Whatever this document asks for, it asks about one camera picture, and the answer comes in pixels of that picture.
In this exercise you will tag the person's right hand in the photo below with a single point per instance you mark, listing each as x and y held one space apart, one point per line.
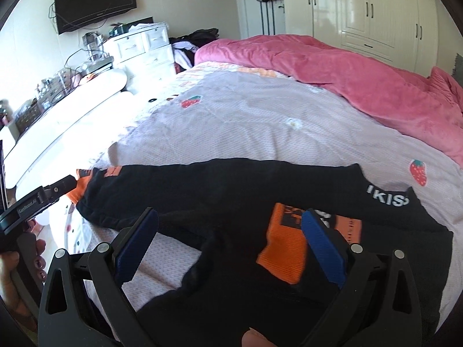
255 339

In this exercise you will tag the dark clothes pile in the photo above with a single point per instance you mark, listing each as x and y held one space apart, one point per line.
197 41

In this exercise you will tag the pink blanket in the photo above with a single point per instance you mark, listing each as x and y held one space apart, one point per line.
343 79

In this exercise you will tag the white door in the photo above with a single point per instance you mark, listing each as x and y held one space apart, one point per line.
246 11

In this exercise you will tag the white curved desk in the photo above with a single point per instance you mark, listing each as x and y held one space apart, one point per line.
72 115

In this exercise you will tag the black wall television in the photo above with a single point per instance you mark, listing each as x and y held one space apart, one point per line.
94 0

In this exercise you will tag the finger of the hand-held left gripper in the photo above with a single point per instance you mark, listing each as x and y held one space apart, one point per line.
2 173
59 188

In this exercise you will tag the white glossy wardrobe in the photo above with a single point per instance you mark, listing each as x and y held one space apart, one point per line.
361 7

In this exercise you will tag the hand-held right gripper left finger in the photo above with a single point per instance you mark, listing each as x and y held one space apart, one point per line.
135 245

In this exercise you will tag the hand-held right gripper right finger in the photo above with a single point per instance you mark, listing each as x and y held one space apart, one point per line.
323 245

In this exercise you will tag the dresser clutter of jars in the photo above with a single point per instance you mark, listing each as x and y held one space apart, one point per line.
54 86

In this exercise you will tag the white drawer cabinet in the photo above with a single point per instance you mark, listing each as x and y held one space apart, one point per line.
144 50

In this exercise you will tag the black garment with orange patches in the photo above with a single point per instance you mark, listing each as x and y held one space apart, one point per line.
224 195

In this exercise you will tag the strawberry print bedsheet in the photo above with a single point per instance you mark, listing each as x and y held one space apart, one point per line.
253 123

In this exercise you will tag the person's left hand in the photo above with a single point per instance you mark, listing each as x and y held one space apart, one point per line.
40 256

